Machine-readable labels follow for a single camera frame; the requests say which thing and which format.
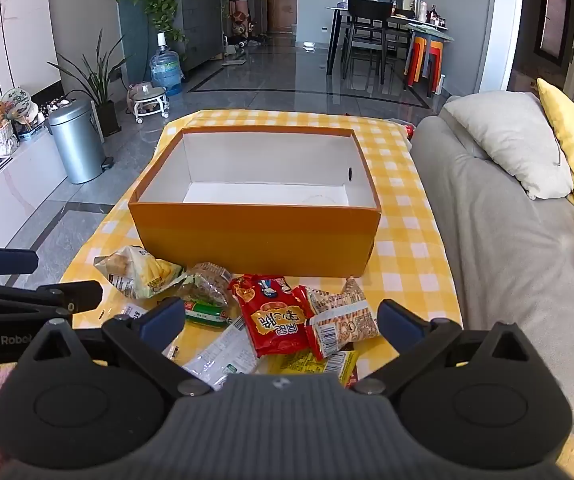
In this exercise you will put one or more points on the glass dining table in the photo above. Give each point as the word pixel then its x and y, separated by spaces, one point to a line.
pixel 417 25

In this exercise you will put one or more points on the trailing green pothos plant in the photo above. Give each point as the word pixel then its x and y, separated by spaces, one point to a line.
pixel 159 0

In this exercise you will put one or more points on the red snack packet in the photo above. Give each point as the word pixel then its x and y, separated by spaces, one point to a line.
pixel 272 320

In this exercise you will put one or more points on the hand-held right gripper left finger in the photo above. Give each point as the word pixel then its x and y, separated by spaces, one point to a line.
pixel 164 319

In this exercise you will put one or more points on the black dining chair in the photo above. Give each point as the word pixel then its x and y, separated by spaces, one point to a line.
pixel 367 15

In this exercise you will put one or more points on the white floor scale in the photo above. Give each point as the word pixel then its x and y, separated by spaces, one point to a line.
pixel 233 61

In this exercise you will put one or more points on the beige striped biscuit packet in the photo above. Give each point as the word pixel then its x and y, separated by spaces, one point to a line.
pixel 337 320

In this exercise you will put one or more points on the dark grey cabinet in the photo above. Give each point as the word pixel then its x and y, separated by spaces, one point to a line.
pixel 199 30

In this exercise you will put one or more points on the white slim bottle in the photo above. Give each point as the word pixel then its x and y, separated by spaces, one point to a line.
pixel 441 85

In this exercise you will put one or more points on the silver pedal trash can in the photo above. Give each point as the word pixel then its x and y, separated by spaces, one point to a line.
pixel 74 145

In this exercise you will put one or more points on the blue water bottle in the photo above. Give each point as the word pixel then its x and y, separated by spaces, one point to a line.
pixel 166 72

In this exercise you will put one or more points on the orange cardboard box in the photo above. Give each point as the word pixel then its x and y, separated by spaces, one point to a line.
pixel 252 240

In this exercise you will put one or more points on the white rolling stool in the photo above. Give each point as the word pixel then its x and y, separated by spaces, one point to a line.
pixel 148 102

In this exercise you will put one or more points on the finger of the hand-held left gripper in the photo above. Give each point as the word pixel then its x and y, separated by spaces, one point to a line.
pixel 12 261
pixel 82 296

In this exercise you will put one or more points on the yellow white snack packet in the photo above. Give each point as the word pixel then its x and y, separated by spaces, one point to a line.
pixel 142 272

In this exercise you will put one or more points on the white low cabinet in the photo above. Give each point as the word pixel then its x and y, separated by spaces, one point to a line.
pixel 17 185

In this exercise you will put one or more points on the red plastic bag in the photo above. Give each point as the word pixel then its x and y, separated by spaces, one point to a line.
pixel 410 131

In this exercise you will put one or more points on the cartoon figurine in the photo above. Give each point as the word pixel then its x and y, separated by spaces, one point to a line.
pixel 241 20

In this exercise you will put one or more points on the potted long-leaf plant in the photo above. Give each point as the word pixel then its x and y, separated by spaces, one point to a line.
pixel 97 85

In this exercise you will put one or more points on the round painted fan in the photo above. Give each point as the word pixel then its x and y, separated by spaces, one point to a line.
pixel 19 102

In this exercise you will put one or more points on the grey pillow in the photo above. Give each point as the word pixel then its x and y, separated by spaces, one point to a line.
pixel 512 145

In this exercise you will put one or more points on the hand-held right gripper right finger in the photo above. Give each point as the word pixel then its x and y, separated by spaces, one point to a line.
pixel 399 322

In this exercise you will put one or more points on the dark framed door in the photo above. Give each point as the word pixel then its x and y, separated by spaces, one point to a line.
pixel 553 20

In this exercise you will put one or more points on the yellow checked tablecloth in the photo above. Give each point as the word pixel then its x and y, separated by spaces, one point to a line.
pixel 402 230

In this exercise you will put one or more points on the clear packet of brown snacks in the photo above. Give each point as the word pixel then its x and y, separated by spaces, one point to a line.
pixel 207 282

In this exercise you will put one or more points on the stack of orange stools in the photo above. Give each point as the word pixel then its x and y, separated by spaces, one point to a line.
pixel 424 60

